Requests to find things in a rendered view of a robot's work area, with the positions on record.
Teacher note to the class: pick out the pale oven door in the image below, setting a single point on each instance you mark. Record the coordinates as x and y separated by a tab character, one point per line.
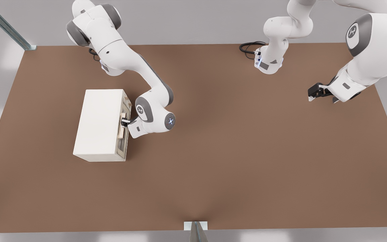
123	127

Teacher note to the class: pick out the white oven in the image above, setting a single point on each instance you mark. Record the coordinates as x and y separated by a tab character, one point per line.
99	124

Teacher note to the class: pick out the silver frame post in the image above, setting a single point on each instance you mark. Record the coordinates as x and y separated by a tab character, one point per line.
197	231
7	25

